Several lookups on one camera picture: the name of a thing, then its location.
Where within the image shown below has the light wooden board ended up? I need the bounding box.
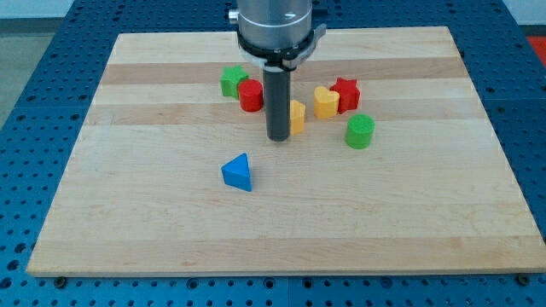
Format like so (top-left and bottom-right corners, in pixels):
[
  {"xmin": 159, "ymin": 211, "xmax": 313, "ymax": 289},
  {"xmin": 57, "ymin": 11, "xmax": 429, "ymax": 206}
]
[{"xmin": 27, "ymin": 26, "xmax": 545, "ymax": 277}]

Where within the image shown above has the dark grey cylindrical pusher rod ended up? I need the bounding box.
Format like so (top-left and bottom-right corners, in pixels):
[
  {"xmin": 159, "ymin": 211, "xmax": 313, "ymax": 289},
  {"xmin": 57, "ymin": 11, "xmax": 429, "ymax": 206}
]
[{"xmin": 263, "ymin": 71, "xmax": 290, "ymax": 142}]

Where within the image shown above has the green cylinder block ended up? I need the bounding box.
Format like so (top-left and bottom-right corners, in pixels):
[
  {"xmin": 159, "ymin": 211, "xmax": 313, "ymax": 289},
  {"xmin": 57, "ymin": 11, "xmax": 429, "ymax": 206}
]
[{"xmin": 346, "ymin": 113, "xmax": 375, "ymax": 149}]

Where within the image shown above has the blue triangle block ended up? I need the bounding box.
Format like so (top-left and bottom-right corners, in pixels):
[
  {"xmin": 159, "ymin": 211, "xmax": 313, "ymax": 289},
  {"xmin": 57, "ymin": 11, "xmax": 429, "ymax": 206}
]
[{"xmin": 221, "ymin": 153, "xmax": 253, "ymax": 192}]

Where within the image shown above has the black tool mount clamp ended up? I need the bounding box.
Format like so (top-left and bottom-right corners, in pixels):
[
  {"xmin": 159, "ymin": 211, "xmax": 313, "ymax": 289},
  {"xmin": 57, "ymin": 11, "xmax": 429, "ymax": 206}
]
[{"xmin": 237, "ymin": 24, "xmax": 327, "ymax": 71}]

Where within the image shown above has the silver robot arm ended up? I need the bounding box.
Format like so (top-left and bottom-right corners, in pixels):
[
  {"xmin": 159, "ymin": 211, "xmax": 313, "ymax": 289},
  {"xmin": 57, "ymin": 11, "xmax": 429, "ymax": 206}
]
[{"xmin": 228, "ymin": 0, "xmax": 327, "ymax": 142}]

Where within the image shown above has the red cylinder block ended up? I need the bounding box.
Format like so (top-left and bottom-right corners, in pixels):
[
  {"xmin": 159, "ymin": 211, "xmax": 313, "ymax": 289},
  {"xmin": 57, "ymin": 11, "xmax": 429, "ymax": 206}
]
[{"xmin": 238, "ymin": 79, "xmax": 264, "ymax": 112}]

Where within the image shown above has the yellow pentagon block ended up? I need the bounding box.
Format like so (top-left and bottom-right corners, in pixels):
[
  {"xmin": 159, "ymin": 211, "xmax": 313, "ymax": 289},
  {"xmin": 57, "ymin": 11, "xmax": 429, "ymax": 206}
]
[{"xmin": 290, "ymin": 100, "xmax": 306, "ymax": 135}]

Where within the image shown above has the green star block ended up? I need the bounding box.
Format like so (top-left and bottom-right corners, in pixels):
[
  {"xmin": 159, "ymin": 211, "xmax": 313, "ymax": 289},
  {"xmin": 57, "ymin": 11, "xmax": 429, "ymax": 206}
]
[{"xmin": 220, "ymin": 65, "xmax": 249, "ymax": 99}]

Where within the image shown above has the yellow heart block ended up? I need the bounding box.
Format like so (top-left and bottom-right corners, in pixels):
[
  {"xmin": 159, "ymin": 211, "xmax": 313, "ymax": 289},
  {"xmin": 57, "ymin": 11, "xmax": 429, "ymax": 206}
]
[{"xmin": 314, "ymin": 86, "xmax": 340, "ymax": 119}]

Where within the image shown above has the red star block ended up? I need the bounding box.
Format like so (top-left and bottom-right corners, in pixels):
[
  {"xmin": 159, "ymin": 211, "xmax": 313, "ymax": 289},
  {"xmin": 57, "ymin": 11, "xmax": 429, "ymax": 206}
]
[{"xmin": 329, "ymin": 77, "xmax": 361, "ymax": 114}]

